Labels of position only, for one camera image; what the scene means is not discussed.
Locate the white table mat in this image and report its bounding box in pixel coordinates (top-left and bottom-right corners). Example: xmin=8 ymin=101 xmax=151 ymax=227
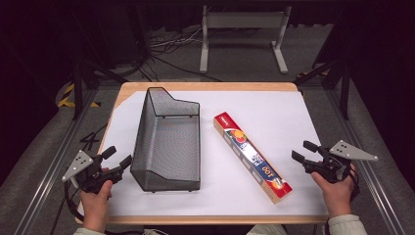
xmin=77 ymin=90 xmax=329 ymax=217

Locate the black tape cross mark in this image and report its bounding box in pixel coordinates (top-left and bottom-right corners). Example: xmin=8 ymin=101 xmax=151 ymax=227
xmin=79 ymin=123 xmax=109 ymax=152

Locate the person's right sleeve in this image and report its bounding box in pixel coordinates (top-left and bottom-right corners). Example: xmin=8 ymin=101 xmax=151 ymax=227
xmin=327 ymin=213 xmax=369 ymax=235

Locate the person's left sleeve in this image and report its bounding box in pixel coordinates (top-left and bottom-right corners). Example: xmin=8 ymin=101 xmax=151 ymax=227
xmin=72 ymin=226 xmax=109 ymax=235

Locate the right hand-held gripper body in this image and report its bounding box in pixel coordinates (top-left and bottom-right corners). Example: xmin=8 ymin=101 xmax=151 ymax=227
xmin=302 ymin=139 xmax=380 ymax=184

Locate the black tripod stand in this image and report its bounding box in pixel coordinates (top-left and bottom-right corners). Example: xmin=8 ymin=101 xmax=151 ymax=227
xmin=67 ymin=9 xmax=130 ymax=121
xmin=293 ymin=9 xmax=353 ymax=120

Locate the person's left hand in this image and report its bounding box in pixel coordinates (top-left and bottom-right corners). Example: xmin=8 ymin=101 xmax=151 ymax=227
xmin=79 ymin=166 xmax=114 ymax=233

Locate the person's right hand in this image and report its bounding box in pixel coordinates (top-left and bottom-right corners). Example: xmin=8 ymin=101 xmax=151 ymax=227
xmin=310 ymin=162 xmax=357 ymax=219

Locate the bundle of floor cables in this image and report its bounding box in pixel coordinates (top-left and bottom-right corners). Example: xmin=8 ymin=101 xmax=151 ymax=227
xmin=107 ymin=25 xmax=226 ymax=83

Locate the yellow black hazard tape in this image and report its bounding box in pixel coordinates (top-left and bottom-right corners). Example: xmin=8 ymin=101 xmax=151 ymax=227
xmin=57 ymin=82 xmax=101 ymax=109

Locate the grey metal stand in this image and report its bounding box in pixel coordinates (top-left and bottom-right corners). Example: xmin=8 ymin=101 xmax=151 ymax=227
xmin=199 ymin=5 xmax=293 ymax=75

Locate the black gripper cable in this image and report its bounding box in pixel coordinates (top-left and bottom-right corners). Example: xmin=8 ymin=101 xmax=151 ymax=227
xmin=63 ymin=180 xmax=86 ymax=223
xmin=346 ymin=164 xmax=361 ymax=202

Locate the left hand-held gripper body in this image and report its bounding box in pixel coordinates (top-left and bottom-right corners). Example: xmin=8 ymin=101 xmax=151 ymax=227
xmin=61 ymin=150 xmax=124 ymax=194

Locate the black wire mesh basket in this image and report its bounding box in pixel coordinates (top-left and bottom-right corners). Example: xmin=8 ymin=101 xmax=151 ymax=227
xmin=129 ymin=86 xmax=202 ymax=193

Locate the long plastic wrap box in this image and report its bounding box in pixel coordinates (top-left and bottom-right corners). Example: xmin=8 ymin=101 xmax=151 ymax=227
xmin=212 ymin=111 xmax=294 ymax=206

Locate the person's sleeve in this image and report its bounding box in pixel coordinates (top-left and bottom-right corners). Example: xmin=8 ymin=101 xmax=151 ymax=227
xmin=72 ymin=226 xmax=109 ymax=235
xmin=327 ymin=213 xmax=369 ymax=235

